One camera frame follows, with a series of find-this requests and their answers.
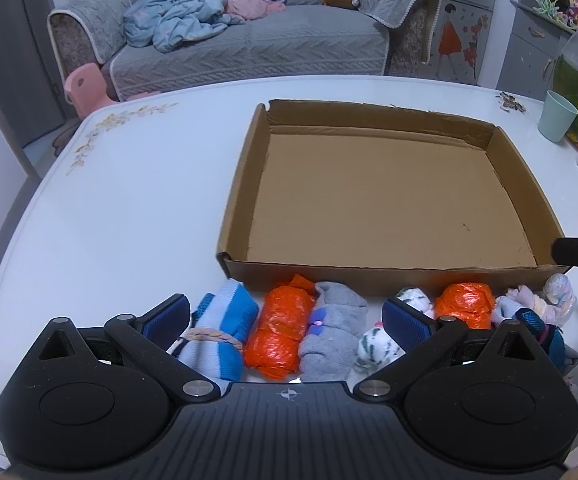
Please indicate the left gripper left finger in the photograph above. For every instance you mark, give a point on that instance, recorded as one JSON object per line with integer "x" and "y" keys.
{"x": 144, "y": 342}

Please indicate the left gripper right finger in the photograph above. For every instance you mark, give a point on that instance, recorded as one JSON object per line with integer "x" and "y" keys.
{"x": 427, "y": 343}

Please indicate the white green leaf sock roll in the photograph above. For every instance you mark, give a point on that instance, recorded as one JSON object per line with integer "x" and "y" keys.
{"x": 376, "y": 348}

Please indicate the blue white striped sock roll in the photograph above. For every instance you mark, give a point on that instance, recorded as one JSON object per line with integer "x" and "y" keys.
{"x": 220, "y": 327}

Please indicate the grey sock roll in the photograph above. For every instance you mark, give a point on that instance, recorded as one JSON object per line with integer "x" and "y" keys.
{"x": 337, "y": 321}

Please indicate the blue knit sock bundle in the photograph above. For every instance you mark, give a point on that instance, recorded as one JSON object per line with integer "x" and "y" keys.
{"x": 551, "y": 340}

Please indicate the orange plastic bag bundle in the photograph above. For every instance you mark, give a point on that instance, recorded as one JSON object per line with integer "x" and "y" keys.
{"x": 273, "y": 348}

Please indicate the pale pink sock roll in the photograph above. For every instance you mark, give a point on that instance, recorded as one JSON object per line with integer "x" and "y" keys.
{"x": 553, "y": 304}

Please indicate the green plastic cup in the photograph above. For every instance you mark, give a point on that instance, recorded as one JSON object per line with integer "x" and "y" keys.
{"x": 557, "y": 116}

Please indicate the sunflower seed shell pile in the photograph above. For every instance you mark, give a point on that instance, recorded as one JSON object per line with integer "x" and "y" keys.
{"x": 509, "y": 103}

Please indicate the brown cardboard box tray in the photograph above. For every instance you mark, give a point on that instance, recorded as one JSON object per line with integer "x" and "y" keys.
{"x": 379, "y": 198}

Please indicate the grey cabinet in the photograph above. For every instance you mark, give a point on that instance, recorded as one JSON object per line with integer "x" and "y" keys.
{"x": 535, "y": 42}

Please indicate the pink small chair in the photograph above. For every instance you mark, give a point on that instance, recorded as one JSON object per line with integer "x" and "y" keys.
{"x": 86, "y": 89}

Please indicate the decorated refrigerator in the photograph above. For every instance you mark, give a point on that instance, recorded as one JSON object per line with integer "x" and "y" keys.
{"x": 459, "y": 41}

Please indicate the grey sofa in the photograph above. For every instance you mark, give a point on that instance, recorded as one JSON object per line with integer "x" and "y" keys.
{"x": 382, "y": 37}

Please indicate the light blue blanket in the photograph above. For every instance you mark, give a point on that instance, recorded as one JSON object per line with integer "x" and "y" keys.
{"x": 168, "y": 25}

